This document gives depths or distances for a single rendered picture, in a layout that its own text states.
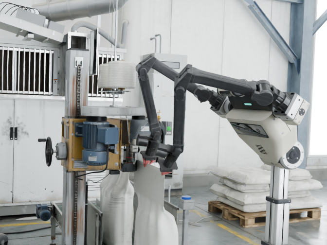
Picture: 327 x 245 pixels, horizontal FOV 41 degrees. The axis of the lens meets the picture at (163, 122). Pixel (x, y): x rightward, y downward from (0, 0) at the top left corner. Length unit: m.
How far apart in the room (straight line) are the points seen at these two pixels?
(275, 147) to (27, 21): 3.50
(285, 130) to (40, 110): 3.61
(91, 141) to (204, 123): 5.21
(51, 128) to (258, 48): 4.29
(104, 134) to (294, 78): 6.46
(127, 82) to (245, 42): 5.65
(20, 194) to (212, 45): 4.09
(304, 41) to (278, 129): 6.16
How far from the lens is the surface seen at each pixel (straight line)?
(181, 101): 2.04
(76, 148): 2.66
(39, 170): 5.42
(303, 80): 8.30
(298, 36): 8.60
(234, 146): 7.93
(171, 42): 7.31
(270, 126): 2.23
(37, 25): 5.04
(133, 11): 6.05
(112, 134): 2.44
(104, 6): 5.17
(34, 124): 5.35
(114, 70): 2.52
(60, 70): 5.37
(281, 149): 2.34
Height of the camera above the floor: 1.47
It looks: 3 degrees down
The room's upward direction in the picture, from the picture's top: 2 degrees clockwise
